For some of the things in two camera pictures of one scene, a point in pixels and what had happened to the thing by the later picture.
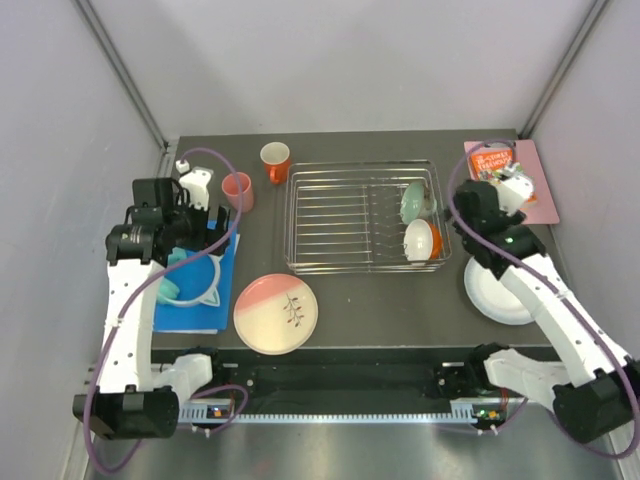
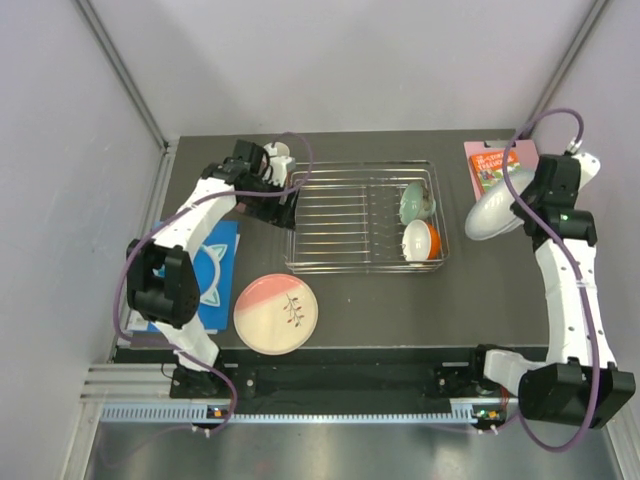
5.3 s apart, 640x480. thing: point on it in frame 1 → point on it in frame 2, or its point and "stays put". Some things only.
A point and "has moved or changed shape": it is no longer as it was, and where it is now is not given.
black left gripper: [182, 203] → [277, 214]
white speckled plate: [491, 298] has moved or changed shape
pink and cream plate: [275, 313] stays put
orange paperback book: [490, 165] stays put
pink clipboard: [526, 154] stays put
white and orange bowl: [422, 241] stays put
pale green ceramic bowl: [416, 205] stays put
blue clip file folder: [195, 276] stays put
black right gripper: [513, 218] → [517, 210]
